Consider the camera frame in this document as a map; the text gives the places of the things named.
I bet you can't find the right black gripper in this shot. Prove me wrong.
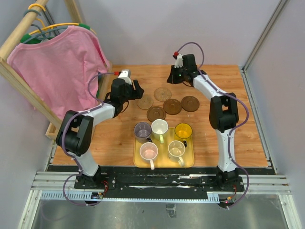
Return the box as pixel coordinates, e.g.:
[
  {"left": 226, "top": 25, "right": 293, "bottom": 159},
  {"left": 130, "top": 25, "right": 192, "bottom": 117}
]
[{"left": 166, "top": 65, "right": 187, "bottom": 85}]

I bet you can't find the woven rattan coaster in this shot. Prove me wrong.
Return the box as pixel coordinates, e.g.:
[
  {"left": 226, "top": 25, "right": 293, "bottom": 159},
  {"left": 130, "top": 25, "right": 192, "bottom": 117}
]
[
  {"left": 154, "top": 87, "right": 172, "bottom": 102},
  {"left": 137, "top": 95, "right": 153, "bottom": 110}
]

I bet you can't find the brown wooden coaster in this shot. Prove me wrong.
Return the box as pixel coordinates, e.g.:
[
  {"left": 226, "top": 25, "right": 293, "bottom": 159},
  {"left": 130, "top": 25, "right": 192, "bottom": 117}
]
[
  {"left": 181, "top": 96, "right": 200, "bottom": 112},
  {"left": 163, "top": 99, "right": 182, "bottom": 115},
  {"left": 146, "top": 106, "right": 166, "bottom": 122}
]

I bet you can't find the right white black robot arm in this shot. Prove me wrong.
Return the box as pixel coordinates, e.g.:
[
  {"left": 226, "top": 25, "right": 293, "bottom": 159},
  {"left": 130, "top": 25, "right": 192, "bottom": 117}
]
[{"left": 167, "top": 52, "right": 239, "bottom": 191}]

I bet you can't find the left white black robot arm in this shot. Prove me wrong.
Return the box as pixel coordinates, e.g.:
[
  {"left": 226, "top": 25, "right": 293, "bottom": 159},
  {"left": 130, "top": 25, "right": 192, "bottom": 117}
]
[{"left": 56, "top": 78, "right": 144, "bottom": 189}]

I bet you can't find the grey purple cup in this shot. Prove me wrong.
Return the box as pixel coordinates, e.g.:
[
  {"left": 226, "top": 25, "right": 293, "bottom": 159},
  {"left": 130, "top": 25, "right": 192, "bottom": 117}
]
[{"left": 134, "top": 122, "right": 152, "bottom": 144}]

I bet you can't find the yellow transparent cup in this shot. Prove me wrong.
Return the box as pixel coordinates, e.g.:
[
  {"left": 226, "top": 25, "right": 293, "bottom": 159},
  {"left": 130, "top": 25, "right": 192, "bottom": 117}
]
[{"left": 174, "top": 123, "right": 193, "bottom": 147}]

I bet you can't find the pink white mug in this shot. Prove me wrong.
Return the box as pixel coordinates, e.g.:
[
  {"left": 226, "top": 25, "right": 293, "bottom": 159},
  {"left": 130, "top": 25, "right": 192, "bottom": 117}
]
[{"left": 139, "top": 142, "right": 159, "bottom": 170}]

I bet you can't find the cream white mug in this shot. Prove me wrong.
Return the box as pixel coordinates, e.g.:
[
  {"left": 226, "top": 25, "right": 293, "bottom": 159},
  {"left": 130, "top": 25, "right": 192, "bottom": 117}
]
[{"left": 168, "top": 140, "right": 185, "bottom": 167}]

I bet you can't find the pink t-shirt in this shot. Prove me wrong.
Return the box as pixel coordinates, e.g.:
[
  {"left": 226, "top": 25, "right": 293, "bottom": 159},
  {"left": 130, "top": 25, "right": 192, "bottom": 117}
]
[{"left": 7, "top": 26, "right": 109, "bottom": 119}]

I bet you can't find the grey hanger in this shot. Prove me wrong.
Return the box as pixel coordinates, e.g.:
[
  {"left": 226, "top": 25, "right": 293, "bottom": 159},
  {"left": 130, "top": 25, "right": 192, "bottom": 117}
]
[{"left": 21, "top": 3, "right": 68, "bottom": 44}]

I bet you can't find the yellow green hanger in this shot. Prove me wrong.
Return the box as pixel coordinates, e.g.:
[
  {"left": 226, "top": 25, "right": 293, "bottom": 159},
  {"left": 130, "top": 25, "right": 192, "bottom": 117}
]
[{"left": 20, "top": 0, "right": 97, "bottom": 44}]

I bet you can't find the wooden clothes rack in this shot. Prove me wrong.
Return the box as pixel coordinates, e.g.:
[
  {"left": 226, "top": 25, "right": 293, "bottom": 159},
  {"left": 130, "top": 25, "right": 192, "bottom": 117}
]
[{"left": 0, "top": 0, "right": 110, "bottom": 140}]

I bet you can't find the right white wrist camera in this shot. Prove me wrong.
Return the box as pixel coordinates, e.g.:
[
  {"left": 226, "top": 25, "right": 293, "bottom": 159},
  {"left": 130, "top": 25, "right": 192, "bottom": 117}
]
[{"left": 173, "top": 51, "right": 183, "bottom": 68}]

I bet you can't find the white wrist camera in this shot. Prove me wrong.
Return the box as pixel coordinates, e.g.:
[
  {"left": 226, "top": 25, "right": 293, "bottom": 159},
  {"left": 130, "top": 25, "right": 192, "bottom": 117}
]
[
  {"left": 173, "top": 51, "right": 183, "bottom": 68},
  {"left": 118, "top": 69, "right": 132, "bottom": 85}
]

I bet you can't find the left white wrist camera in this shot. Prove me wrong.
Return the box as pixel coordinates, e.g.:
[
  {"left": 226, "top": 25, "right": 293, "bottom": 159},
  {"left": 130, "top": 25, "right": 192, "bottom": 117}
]
[{"left": 118, "top": 69, "right": 132, "bottom": 85}]

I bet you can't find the white cup green handle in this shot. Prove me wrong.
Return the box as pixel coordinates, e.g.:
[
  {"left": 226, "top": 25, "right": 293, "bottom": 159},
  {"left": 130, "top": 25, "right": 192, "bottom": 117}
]
[{"left": 151, "top": 119, "right": 169, "bottom": 144}]

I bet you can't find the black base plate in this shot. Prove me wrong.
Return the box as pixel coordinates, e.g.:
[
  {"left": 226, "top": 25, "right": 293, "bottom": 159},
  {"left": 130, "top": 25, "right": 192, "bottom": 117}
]
[{"left": 43, "top": 166, "right": 248, "bottom": 200}]

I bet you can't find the aluminium frame rail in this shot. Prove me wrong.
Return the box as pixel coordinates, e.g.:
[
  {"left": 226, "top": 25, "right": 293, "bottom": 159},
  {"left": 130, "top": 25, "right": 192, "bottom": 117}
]
[{"left": 240, "top": 0, "right": 289, "bottom": 175}]

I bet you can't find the white slotted cable duct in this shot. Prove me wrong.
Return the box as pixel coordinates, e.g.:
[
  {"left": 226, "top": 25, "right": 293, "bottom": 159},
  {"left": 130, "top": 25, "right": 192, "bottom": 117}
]
[{"left": 39, "top": 192, "right": 220, "bottom": 203}]

